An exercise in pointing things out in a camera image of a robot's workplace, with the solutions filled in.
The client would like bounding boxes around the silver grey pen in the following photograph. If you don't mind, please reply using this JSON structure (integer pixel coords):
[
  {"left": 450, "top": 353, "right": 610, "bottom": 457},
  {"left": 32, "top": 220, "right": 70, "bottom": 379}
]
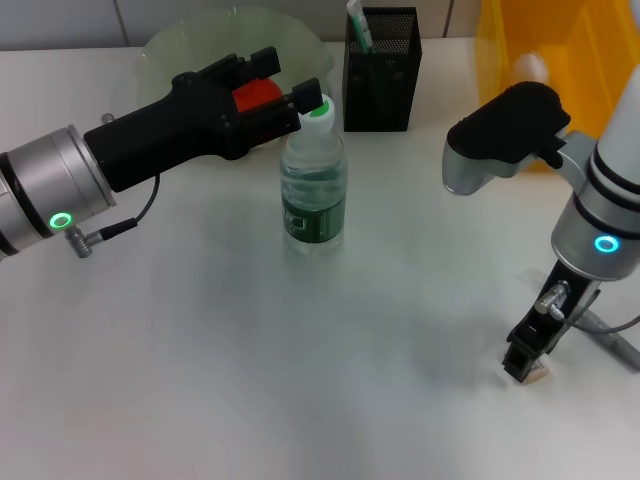
[{"left": 574, "top": 309, "right": 640, "bottom": 372}]

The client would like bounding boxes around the black mesh pen holder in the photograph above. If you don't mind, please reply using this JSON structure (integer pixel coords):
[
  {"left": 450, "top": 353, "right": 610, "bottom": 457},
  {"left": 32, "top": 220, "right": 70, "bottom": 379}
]
[{"left": 342, "top": 6, "right": 424, "bottom": 134}]

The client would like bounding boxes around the white paper ball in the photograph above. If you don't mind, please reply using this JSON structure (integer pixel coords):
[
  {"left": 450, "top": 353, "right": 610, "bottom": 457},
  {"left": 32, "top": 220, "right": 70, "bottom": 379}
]
[{"left": 514, "top": 51, "right": 549, "bottom": 84}]

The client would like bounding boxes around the green utility knife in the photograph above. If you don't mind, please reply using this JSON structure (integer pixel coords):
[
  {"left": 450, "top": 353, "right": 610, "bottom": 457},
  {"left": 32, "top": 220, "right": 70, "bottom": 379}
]
[{"left": 346, "top": 0, "right": 376, "bottom": 55}]

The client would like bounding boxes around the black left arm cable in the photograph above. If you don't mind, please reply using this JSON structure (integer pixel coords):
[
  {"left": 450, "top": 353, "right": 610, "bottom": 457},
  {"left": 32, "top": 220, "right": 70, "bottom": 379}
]
[{"left": 67, "top": 174, "right": 161, "bottom": 259}]

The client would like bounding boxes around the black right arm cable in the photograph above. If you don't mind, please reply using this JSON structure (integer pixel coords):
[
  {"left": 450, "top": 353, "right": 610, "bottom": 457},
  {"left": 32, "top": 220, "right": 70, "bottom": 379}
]
[{"left": 534, "top": 280, "right": 640, "bottom": 334}]

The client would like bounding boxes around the beige eraser with barcode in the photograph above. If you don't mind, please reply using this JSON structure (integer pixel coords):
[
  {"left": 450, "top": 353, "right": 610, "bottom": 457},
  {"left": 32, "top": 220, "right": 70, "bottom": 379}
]
[{"left": 519, "top": 362, "right": 547, "bottom": 386}]

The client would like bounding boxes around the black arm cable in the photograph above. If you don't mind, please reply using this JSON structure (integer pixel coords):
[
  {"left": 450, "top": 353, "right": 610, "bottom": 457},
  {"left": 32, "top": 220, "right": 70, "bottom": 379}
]
[
  {"left": 67, "top": 174, "right": 161, "bottom": 259},
  {"left": 534, "top": 280, "right": 640, "bottom": 334}
]

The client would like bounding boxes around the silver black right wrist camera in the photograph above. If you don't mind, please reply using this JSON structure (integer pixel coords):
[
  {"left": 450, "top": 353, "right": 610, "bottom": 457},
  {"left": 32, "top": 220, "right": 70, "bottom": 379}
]
[{"left": 442, "top": 82, "right": 572, "bottom": 196}]

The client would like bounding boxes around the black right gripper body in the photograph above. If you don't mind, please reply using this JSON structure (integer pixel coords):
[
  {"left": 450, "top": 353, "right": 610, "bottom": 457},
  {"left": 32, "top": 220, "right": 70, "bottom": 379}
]
[{"left": 507, "top": 259, "right": 601, "bottom": 354}]

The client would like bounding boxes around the clear green-label water bottle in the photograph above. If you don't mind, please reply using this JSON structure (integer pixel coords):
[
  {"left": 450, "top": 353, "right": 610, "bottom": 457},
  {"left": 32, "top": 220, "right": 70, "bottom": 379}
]
[{"left": 279, "top": 93, "right": 349, "bottom": 256}]

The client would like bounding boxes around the yellow plastic bin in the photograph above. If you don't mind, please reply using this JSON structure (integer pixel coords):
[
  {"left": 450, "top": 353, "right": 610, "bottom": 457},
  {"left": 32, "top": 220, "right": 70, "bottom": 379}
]
[{"left": 474, "top": 0, "right": 640, "bottom": 174}]

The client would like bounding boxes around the green glass fruit plate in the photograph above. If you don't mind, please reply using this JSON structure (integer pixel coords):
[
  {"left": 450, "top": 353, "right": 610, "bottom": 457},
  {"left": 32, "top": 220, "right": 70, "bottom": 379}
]
[{"left": 137, "top": 7, "right": 335, "bottom": 146}]

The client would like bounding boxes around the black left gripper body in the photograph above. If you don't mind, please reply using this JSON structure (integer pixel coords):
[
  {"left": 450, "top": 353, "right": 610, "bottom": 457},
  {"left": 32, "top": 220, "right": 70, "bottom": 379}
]
[{"left": 83, "top": 57, "right": 251, "bottom": 194}]

